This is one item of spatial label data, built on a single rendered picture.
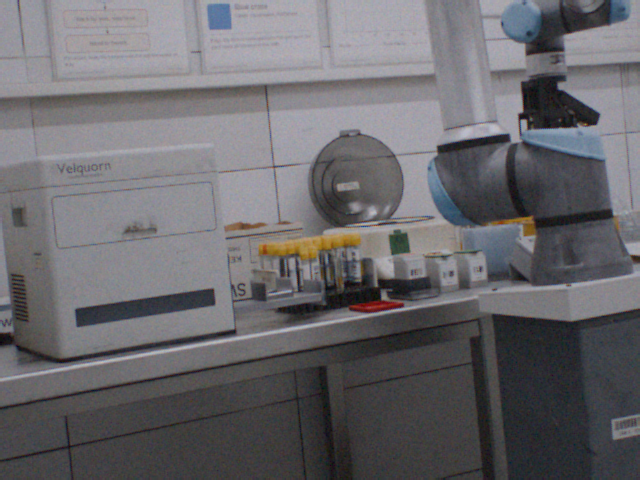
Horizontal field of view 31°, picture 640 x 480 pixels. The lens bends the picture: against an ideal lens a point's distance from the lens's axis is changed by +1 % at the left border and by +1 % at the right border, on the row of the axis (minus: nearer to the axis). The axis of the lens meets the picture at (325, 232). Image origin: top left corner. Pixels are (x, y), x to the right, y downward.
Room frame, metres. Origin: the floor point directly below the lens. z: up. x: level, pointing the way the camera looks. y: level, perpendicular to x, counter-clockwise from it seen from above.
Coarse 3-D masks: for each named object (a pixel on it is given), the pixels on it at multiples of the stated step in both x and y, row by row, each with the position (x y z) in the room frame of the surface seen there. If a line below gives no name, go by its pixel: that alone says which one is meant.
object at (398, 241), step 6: (390, 234) 2.03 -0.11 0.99; (396, 234) 2.04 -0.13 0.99; (402, 234) 2.04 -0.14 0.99; (390, 240) 2.03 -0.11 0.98; (396, 240) 2.04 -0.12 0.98; (402, 240) 2.04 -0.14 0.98; (390, 246) 2.03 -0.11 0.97; (396, 246) 2.04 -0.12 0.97; (402, 246) 2.04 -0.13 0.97; (408, 246) 2.05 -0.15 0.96; (396, 252) 2.03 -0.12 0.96; (402, 252) 2.04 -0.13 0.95; (408, 252) 2.04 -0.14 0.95
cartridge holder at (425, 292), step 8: (392, 280) 2.03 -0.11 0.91; (400, 280) 2.00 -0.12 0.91; (408, 280) 1.98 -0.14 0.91; (416, 280) 1.99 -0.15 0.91; (424, 280) 2.00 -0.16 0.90; (392, 288) 2.03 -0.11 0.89; (400, 288) 2.00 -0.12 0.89; (408, 288) 1.98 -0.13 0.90; (416, 288) 1.99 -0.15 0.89; (424, 288) 2.00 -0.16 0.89; (432, 288) 2.00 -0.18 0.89; (392, 296) 2.03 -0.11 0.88; (400, 296) 2.00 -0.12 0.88; (408, 296) 1.97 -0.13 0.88; (416, 296) 1.97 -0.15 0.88; (424, 296) 1.97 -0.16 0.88; (432, 296) 1.98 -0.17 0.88
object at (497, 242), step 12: (480, 228) 2.18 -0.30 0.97; (492, 228) 2.16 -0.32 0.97; (504, 228) 2.17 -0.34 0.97; (516, 228) 2.18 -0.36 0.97; (468, 240) 2.17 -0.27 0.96; (480, 240) 2.15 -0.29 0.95; (492, 240) 2.16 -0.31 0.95; (504, 240) 2.17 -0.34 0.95; (492, 252) 2.16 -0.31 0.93; (504, 252) 2.17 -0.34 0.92; (492, 264) 2.16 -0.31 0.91; (504, 264) 2.17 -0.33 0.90; (492, 276) 2.15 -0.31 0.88; (504, 276) 2.15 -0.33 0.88
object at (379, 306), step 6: (348, 306) 1.91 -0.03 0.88; (354, 306) 1.90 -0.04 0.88; (360, 306) 1.92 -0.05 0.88; (366, 306) 1.93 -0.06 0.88; (372, 306) 1.92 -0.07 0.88; (378, 306) 1.86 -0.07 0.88; (384, 306) 1.87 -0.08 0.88; (390, 306) 1.87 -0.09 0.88; (396, 306) 1.88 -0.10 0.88; (402, 306) 1.88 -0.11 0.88; (366, 312) 1.86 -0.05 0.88; (372, 312) 1.86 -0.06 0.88
